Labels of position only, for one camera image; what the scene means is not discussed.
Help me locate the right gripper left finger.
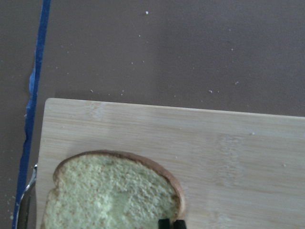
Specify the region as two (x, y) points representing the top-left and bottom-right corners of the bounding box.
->
(158, 219), (171, 229)

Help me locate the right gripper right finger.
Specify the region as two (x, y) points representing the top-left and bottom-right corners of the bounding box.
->
(173, 219), (186, 229)

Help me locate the bread slice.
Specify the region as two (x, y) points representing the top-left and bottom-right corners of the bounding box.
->
(41, 150), (186, 229)

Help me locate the wooden cutting board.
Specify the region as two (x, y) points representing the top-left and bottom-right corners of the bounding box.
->
(36, 98), (305, 229)

